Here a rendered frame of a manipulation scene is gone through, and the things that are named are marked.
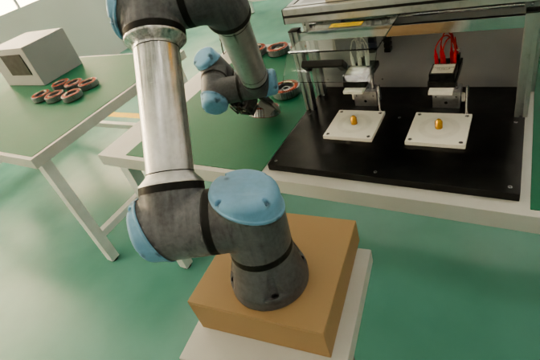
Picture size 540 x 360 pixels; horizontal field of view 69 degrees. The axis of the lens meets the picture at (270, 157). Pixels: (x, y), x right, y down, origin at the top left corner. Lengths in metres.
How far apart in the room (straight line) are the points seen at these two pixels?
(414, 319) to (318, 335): 0.99
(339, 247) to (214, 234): 0.29
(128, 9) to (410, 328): 1.40
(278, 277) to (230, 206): 0.17
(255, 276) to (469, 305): 1.15
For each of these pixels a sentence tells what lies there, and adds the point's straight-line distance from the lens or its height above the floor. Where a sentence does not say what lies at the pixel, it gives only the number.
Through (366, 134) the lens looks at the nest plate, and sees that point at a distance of 1.17.
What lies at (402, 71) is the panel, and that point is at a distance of 1.40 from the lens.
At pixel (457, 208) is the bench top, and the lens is 1.00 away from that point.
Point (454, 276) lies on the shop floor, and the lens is 1.80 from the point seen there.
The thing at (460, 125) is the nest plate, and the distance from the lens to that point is 1.18.
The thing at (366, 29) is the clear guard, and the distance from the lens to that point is 1.11.
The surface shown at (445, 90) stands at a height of 0.88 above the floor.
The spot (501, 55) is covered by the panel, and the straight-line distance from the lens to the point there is 1.34.
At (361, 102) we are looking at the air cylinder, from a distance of 1.33.
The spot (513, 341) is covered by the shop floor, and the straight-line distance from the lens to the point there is 1.68.
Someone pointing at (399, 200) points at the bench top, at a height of 0.74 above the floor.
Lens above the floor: 1.44
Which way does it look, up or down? 34 degrees down
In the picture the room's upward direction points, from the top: 18 degrees counter-clockwise
